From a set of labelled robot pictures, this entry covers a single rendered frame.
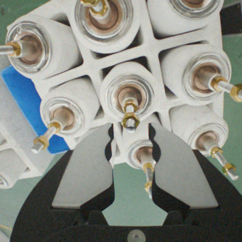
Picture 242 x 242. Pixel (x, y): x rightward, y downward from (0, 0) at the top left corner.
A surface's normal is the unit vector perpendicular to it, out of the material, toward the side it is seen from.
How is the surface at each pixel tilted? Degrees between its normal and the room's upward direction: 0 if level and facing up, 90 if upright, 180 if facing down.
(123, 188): 0
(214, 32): 0
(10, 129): 90
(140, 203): 0
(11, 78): 88
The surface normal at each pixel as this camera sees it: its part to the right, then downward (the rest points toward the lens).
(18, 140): 0.95, -0.26
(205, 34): -0.04, 0.47
